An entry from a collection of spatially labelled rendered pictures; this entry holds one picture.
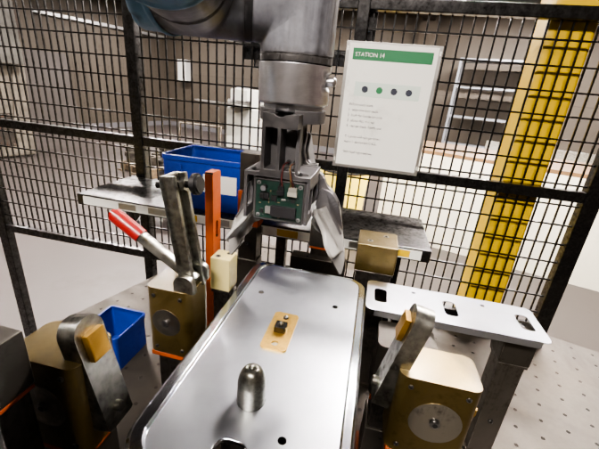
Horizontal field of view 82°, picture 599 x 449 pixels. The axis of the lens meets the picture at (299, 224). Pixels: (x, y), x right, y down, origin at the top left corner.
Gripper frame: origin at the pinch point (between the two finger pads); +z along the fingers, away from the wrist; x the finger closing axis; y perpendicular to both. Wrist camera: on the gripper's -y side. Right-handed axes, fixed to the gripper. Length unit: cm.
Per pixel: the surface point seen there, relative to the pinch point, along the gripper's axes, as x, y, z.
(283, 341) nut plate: 1.0, 2.5, 11.1
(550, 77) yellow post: 47, -58, -29
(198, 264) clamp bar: -13.5, -1.0, 3.5
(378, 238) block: 13.0, -27.5, 5.7
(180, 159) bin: -36, -35, -3
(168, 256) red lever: -17.4, 0.6, 2.1
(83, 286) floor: -163, -123, 112
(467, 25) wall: 137, -707, -145
